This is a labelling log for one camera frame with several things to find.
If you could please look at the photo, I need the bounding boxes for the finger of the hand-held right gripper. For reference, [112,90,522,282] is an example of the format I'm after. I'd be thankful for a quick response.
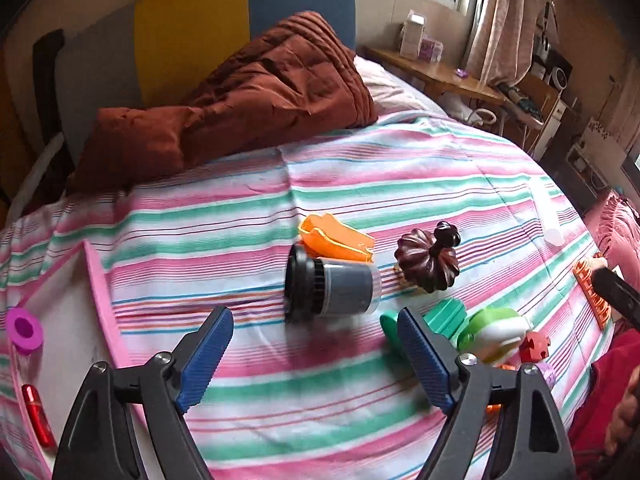
[591,266,640,333]

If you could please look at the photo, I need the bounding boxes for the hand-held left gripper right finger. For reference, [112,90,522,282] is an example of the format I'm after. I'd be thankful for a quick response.
[397,306,577,480]

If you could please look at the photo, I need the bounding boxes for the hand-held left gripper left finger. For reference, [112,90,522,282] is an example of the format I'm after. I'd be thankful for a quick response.
[52,306,235,480]

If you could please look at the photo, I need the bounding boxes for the orange toothed rack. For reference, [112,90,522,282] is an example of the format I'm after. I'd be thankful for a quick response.
[572,259,614,331]

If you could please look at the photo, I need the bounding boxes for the green ribbed block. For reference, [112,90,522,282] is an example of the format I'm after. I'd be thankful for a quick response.
[380,297,468,361]

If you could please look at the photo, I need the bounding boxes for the green and white toy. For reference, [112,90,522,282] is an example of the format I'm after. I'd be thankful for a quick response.
[457,307,531,367]

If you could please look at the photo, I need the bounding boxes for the dark brown pumpkin toy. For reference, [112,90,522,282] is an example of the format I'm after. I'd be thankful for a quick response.
[395,221,462,293]

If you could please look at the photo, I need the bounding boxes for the purple patterned egg shell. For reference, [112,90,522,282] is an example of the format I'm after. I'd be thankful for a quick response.
[537,362,559,391]

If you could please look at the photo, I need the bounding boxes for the grey and black cylinder cup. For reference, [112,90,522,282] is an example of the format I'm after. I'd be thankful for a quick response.
[283,243,382,323]

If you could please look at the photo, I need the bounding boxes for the pink and white box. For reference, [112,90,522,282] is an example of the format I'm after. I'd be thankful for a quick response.
[0,240,151,480]

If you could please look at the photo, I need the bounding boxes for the orange plastic scoop piece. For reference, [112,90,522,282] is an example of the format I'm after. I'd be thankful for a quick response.
[298,213,377,265]

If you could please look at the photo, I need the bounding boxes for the pink ruffled cushion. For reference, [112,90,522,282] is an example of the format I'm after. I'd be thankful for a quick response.
[592,192,640,283]

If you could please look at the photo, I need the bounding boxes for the orange connected cubes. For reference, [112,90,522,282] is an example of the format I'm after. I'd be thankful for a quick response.
[484,362,518,416]

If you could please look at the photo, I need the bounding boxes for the white plastic tube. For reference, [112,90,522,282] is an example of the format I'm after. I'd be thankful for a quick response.
[541,180,567,247]

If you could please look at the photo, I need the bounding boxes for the red clothing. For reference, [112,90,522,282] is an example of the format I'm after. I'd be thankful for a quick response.
[567,330,640,480]

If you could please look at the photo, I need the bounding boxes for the red puzzle block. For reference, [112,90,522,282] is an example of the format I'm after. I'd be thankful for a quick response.
[520,331,552,365]

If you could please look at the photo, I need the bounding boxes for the floral storage box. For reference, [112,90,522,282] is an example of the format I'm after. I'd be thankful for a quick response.
[580,116,632,156]

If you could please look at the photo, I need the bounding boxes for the small red bottle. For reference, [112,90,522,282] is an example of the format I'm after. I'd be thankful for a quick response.
[21,384,57,450]

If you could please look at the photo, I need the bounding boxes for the white shelf unit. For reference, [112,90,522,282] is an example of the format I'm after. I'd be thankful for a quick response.
[497,47,573,153]

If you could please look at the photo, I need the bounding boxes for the brown quilt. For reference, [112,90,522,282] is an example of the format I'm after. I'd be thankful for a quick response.
[65,11,379,193]

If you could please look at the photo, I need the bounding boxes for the white pillow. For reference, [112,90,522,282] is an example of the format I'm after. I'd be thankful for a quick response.
[354,55,451,117]

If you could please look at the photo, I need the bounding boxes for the wooden bedside desk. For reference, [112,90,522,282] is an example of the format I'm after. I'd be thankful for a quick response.
[361,45,507,107]

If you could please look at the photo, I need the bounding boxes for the beige curtain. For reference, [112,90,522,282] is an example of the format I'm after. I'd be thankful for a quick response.
[464,0,540,88]

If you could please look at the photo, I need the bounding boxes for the purple clear container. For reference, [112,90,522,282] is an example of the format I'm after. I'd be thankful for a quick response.
[420,35,445,64]

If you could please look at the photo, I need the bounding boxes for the white carton box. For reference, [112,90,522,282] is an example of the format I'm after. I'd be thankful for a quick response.
[399,10,427,59]

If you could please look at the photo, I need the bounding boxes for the yellow blue grey headboard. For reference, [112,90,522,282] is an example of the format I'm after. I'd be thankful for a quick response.
[54,0,357,166]

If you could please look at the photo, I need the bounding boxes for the purple ring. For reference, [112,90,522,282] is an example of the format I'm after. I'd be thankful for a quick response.
[6,308,44,352]

